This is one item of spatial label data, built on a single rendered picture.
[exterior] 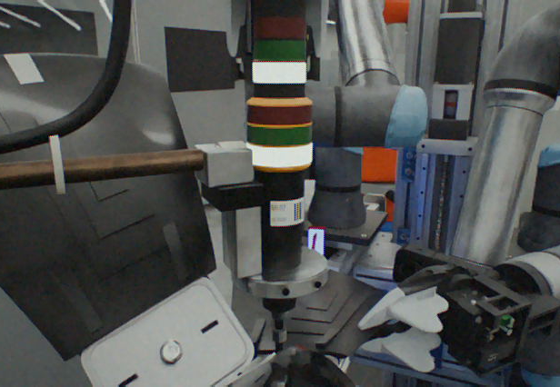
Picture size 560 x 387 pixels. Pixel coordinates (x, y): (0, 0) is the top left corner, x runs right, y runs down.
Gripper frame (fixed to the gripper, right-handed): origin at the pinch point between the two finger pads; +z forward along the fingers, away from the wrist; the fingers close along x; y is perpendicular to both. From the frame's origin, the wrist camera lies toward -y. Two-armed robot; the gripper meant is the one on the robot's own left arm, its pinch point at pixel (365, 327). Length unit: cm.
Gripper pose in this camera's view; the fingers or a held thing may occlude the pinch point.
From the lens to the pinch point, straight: 47.8
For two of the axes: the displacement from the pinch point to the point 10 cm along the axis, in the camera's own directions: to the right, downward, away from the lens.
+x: -0.5, 9.3, 3.6
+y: 4.7, 3.4, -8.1
